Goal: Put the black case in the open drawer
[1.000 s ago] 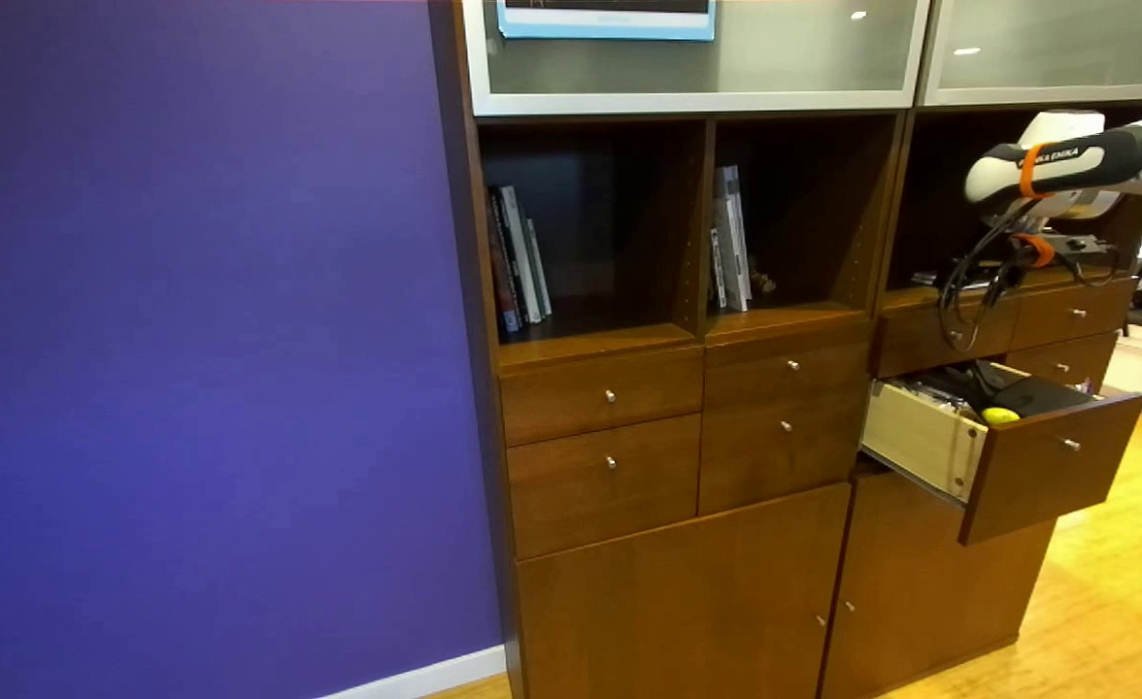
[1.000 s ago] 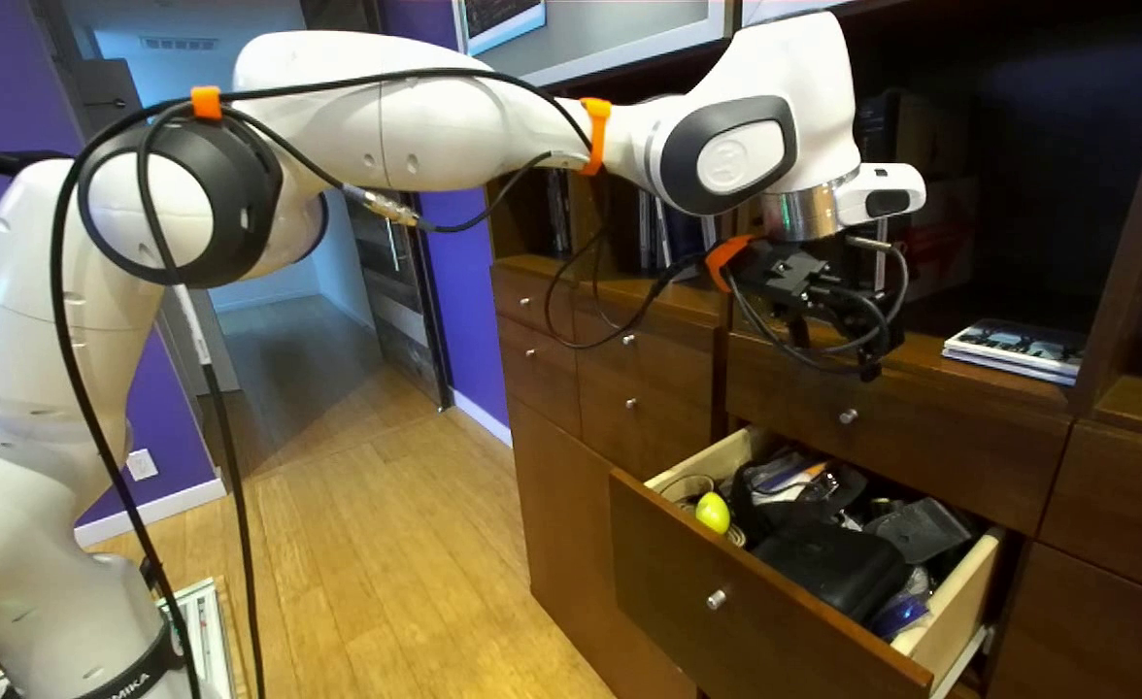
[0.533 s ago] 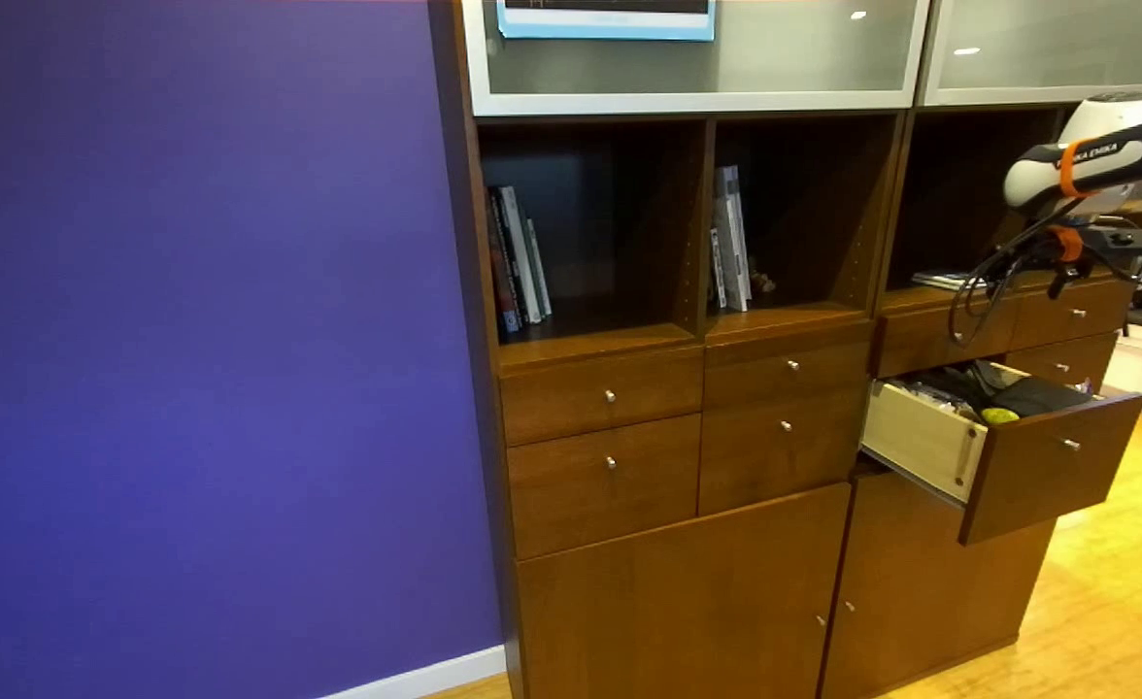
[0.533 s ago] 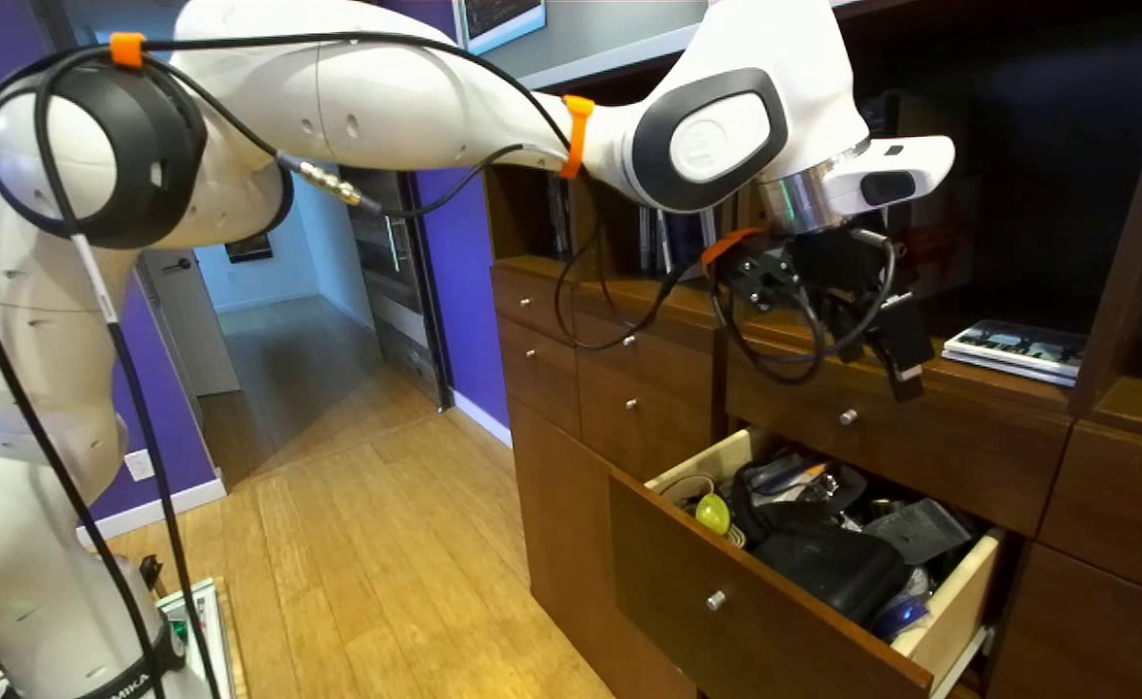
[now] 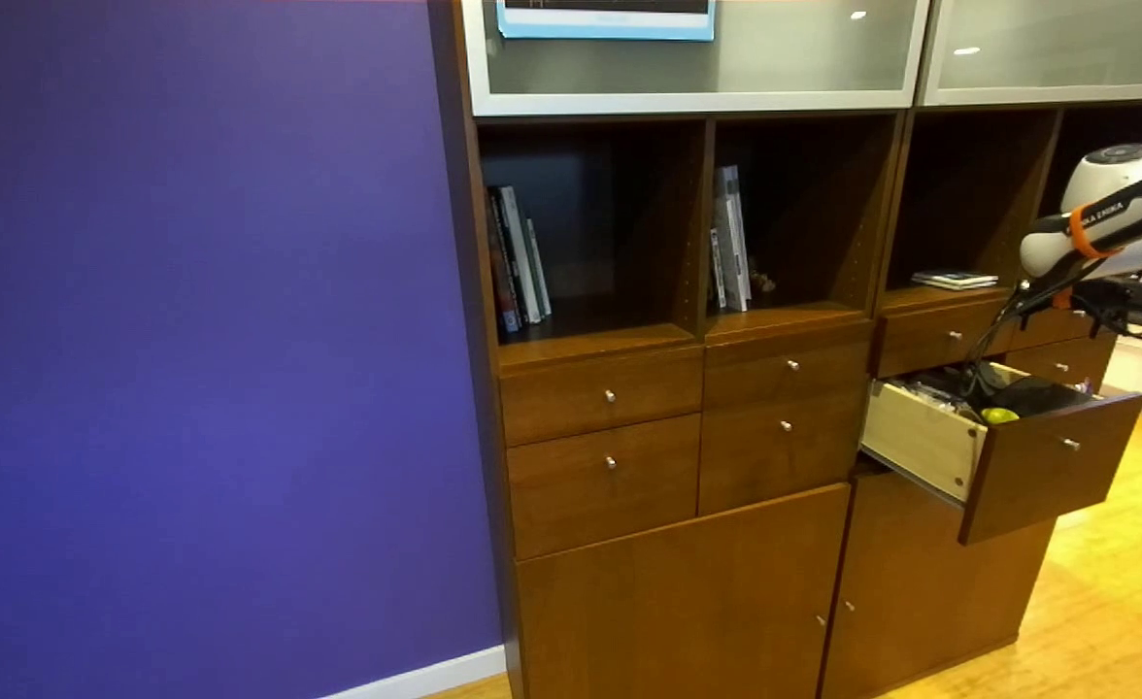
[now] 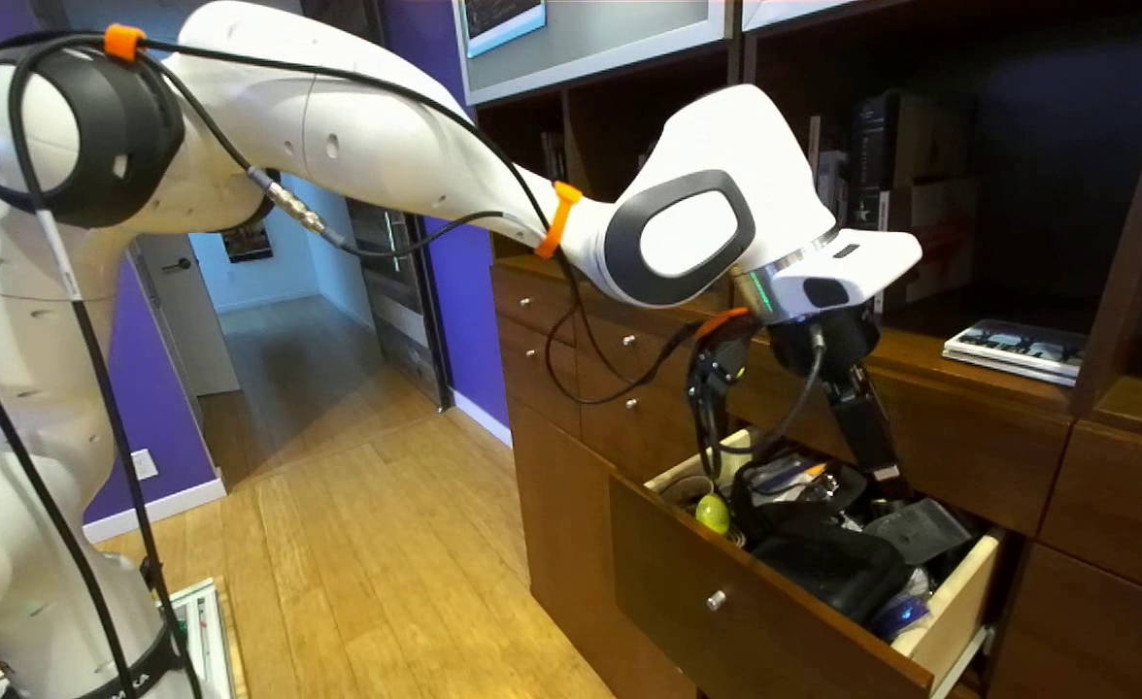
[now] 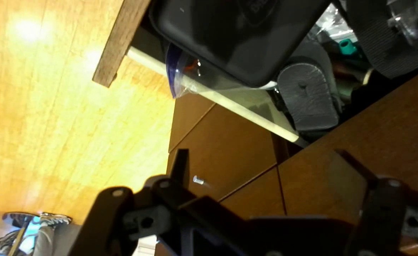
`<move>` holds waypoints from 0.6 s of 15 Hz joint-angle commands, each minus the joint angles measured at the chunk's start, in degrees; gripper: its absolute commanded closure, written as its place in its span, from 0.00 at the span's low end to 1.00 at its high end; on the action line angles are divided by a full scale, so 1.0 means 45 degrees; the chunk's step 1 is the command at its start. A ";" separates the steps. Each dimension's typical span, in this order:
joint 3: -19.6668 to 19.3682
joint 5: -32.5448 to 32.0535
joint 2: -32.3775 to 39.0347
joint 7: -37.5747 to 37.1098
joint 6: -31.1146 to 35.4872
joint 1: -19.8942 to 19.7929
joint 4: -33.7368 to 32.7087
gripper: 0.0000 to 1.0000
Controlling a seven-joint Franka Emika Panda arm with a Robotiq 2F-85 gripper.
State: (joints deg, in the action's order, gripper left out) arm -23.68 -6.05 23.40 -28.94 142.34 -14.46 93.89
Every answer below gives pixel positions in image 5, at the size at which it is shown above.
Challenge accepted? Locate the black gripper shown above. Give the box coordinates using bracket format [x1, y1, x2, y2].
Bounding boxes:
[1068, 275, 1142, 346]

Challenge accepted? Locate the small wooden drawer silver knob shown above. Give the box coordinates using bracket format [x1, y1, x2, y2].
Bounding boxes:
[872, 296, 1015, 381]
[998, 307, 1124, 398]

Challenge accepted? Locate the pulled-out wooden drawer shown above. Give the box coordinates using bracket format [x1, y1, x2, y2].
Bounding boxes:
[860, 359, 1142, 547]

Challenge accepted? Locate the shallow wooden drawer silver knob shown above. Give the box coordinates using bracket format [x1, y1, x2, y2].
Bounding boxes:
[699, 327, 879, 411]
[497, 344, 708, 451]

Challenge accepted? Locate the deep wooden drawer silver knob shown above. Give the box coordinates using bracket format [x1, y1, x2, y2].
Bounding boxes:
[697, 386, 872, 518]
[505, 411, 708, 562]

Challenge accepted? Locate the narrow frosted glass door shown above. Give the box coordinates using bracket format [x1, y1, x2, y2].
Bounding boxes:
[914, 0, 1142, 114]

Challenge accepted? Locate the narrow wooden cabinet door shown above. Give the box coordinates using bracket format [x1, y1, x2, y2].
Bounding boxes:
[821, 463, 1057, 699]

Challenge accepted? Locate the tall grey upright book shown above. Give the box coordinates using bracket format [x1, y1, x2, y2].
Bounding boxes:
[716, 158, 756, 316]

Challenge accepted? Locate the short dark upright book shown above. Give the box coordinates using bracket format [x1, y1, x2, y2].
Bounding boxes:
[708, 222, 729, 316]

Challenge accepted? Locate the wide frosted glass door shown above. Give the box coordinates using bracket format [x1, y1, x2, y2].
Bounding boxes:
[460, 0, 935, 121]

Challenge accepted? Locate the wide wooden cabinet door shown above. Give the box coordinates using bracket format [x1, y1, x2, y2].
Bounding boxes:
[512, 482, 856, 699]

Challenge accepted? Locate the wooden cabinet with four drawers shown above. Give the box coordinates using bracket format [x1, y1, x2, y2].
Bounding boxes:
[429, 0, 935, 699]

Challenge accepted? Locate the blue framed picture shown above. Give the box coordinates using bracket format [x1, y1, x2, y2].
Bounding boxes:
[492, 0, 721, 47]

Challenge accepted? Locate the white upright book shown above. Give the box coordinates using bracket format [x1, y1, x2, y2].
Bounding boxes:
[497, 182, 548, 331]

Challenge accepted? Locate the white baseboard strip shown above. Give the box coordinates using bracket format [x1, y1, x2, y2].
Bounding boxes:
[323, 640, 512, 699]

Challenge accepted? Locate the orange cable sleeve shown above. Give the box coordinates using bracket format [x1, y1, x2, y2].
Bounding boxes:
[1063, 192, 1142, 266]

